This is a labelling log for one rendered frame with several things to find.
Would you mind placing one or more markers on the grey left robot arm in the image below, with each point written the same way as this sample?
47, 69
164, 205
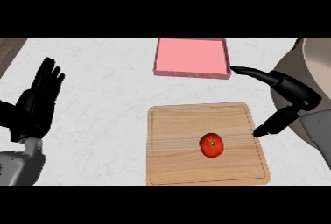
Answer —
19, 164

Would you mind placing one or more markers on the pink square tray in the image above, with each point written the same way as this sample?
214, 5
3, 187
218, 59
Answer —
190, 58

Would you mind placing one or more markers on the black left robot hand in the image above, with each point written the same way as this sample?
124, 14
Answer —
35, 108

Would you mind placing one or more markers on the red tomato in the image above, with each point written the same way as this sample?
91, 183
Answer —
211, 145

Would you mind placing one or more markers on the brown wooden strip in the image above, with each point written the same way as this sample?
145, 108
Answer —
7, 52

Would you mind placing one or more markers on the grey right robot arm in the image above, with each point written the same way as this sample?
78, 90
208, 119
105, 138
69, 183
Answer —
317, 134

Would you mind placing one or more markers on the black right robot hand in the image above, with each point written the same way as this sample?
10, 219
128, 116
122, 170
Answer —
289, 87

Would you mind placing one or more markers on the wooden cutting board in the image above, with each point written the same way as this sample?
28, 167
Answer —
207, 144

